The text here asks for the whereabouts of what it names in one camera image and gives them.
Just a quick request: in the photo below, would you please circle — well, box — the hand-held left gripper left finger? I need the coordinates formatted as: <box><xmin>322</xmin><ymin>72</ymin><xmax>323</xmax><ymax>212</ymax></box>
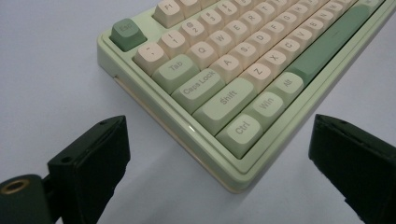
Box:
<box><xmin>46</xmin><ymin>115</ymin><xmax>132</xmax><ymax>224</ymax></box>

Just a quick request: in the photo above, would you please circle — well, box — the green and cream keyboard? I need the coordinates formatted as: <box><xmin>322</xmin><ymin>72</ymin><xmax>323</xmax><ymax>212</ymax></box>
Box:
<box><xmin>96</xmin><ymin>0</ymin><xmax>396</xmax><ymax>194</ymax></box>

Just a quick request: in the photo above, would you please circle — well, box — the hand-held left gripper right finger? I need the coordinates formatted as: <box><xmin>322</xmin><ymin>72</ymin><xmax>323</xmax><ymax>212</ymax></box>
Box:
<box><xmin>307</xmin><ymin>113</ymin><xmax>396</xmax><ymax>224</ymax></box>

